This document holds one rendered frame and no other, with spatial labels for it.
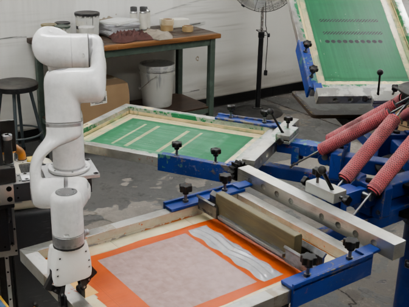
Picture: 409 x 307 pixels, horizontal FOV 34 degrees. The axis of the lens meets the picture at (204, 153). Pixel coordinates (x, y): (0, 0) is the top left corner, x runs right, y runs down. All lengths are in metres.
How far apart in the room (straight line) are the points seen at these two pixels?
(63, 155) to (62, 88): 0.45
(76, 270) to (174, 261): 0.36
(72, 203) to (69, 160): 0.47
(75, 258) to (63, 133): 0.30
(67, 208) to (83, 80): 0.30
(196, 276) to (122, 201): 2.79
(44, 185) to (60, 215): 0.10
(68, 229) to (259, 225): 0.61
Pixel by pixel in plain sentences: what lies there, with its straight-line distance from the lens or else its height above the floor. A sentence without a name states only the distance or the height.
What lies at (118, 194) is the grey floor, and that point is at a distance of 4.69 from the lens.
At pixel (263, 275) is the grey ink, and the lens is 1.85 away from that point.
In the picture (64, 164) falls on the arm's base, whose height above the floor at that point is 1.17.
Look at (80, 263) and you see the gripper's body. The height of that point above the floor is 1.08.
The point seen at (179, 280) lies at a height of 0.95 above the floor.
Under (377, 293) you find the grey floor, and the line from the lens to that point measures 3.71.
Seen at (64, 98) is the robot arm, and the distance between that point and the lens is 1.60.
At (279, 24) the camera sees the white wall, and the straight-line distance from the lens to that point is 7.08.
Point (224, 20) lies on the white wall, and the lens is 6.60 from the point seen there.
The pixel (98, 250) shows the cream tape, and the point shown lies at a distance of 1.97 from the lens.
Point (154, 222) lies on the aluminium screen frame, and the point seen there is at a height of 0.97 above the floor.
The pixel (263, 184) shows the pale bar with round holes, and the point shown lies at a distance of 2.24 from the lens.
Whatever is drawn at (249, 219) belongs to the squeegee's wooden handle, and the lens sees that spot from 1.98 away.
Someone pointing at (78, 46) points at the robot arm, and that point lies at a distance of 1.67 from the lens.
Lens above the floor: 1.90
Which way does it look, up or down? 20 degrees down
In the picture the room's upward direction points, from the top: 1 degrees clockwise
